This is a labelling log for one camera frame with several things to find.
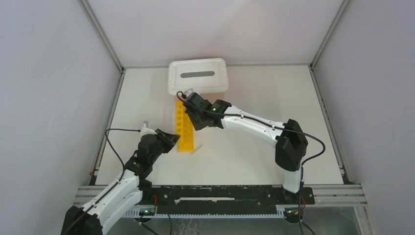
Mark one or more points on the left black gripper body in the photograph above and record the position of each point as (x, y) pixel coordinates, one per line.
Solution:
(154, 156)

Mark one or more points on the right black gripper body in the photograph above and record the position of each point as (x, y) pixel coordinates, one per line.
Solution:
(197, 120)

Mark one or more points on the pink plastic storage bin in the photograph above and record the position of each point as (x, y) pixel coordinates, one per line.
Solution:
(215, 96)

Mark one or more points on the yellow test tube rack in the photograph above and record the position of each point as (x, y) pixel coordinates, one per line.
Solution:
(183, 128)

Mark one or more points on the clear tube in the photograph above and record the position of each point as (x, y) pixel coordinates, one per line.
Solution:
(198, 148)

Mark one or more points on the translucent white bin lid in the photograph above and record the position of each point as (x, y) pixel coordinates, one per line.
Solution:
(203, 76)

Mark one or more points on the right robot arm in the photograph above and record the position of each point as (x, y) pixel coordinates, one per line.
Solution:
(286, 138)

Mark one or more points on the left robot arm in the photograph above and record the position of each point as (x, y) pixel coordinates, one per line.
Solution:
(97, 216)

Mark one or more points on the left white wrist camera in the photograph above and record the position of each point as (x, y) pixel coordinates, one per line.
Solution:
(146, 130)

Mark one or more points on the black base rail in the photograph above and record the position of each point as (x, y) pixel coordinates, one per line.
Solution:
(206, 201)

